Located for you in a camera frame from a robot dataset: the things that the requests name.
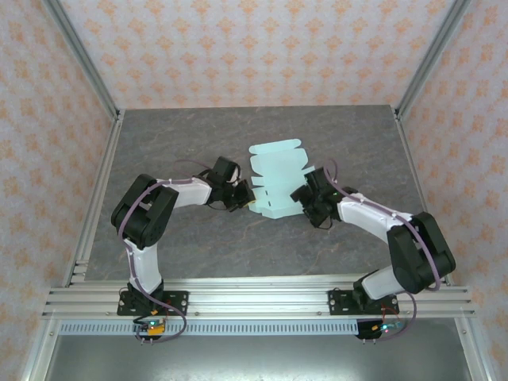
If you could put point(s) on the light blue paper box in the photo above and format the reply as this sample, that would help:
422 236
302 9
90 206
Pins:
278 174

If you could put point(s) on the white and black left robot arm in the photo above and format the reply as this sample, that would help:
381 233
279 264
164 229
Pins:
145 262

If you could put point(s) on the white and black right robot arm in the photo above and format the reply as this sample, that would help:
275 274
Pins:
373 218

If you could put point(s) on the right circuit board blue light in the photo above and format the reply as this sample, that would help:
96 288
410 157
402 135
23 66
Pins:
387 327

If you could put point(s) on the left circuit board yellow connector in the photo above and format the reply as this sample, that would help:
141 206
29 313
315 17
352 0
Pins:
152 327

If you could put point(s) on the grey metal sheet panel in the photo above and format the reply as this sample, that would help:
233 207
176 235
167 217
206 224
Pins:
254 359

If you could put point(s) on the aluminium cross rail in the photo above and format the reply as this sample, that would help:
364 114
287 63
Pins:
258 297

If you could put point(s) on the aluminium right side rail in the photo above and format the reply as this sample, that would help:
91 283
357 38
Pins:
420 190

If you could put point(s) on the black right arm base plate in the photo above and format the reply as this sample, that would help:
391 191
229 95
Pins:
337 303

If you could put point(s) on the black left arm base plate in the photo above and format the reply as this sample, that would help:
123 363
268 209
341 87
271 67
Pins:
178 303

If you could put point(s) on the aluminium left side rail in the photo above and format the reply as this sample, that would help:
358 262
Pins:
95 198

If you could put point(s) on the aluminium right frame post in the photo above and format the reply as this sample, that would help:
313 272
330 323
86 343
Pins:
432 59

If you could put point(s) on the aluminium frame post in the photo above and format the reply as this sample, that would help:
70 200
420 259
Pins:
432 59
83 59

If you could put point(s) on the aluminium left frame post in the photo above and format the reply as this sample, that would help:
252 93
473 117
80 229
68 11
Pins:
83 59

